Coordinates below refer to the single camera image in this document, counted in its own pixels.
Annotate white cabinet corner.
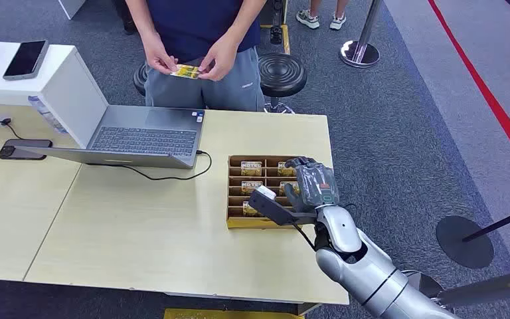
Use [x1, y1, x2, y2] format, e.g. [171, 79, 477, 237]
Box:
[57, 0, 87, 21]

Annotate grey open laptop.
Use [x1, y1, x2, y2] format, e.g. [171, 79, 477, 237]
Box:
[15, 104, 206, 170]

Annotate target person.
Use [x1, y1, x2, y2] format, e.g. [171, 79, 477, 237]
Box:
[125, 0, 267, 113]

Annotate yellow floor plate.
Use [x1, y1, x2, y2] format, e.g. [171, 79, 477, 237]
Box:
[163, 308, 305, 319]

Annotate black equipment leg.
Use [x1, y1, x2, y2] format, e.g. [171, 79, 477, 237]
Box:
[268, 0, 285, 46]

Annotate white box stand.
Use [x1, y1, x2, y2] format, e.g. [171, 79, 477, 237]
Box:
[0, 41, 110, 150]

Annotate black stanchion with round base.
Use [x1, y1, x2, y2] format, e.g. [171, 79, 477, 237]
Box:
[435, 202, 510, 270]

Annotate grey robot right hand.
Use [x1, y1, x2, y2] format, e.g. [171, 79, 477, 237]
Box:
[284, 156, 340, 215]

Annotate black round stool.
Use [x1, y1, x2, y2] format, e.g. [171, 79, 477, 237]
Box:
[132, 62, 150, 97]
[258, 53, 308, 115]

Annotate person's right hand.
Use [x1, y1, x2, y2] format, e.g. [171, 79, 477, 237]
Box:
[141, 31, 179, 75]

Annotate black laptop power cable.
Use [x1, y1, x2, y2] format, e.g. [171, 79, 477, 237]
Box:
[86, 150, 213, 182]

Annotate chrome stanchion post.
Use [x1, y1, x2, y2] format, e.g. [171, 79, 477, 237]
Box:
[339, 0, 383, 69]

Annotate label sticker on stand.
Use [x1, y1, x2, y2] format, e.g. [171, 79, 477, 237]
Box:
[28, 95, 69, 136]

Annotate person's left hand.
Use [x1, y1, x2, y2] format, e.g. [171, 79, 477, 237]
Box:
[197, 34, 240, 82]

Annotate chrome stanchion with dark base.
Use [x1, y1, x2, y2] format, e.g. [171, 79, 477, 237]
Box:
[402, 266, 510, 319]

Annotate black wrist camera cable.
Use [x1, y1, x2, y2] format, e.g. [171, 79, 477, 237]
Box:
[291, 203, 359, 253]

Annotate bystander person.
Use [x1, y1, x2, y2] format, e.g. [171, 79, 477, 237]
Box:
[296, 0, 349, 31]

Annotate cardboard card holder box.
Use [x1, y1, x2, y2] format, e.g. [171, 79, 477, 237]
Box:
[226, 155, 322, 230]

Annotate phone with grey case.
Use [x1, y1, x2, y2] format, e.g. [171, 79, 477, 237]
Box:
[3, 39, 50, 82]

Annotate black phone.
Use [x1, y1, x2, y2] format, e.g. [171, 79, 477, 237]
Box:
[0, 139, 54, 161]

